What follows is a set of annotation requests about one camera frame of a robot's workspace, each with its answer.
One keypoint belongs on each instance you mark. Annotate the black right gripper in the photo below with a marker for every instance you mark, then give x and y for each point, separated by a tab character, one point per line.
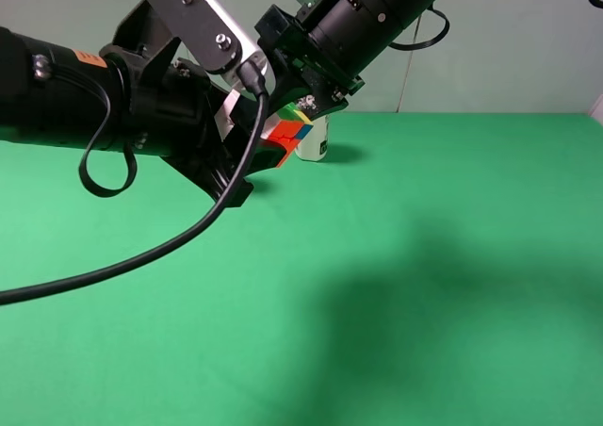
281	34

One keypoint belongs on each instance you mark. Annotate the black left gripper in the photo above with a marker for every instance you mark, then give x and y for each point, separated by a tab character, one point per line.
167	103

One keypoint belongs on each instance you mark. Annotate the multicolour puzzle cube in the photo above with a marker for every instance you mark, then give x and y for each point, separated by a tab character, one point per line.
286	128

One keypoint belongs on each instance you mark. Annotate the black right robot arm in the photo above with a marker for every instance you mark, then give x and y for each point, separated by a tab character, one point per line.
355	32

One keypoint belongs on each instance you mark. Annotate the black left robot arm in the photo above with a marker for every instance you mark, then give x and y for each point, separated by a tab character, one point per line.
58	97

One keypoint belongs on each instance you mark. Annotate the white bottle white cap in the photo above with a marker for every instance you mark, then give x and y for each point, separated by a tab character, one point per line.
314	145

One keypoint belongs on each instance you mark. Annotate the green table cloth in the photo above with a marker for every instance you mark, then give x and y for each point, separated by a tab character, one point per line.
432	270

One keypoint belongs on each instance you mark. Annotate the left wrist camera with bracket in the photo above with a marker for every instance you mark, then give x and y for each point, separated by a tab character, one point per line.
208	31

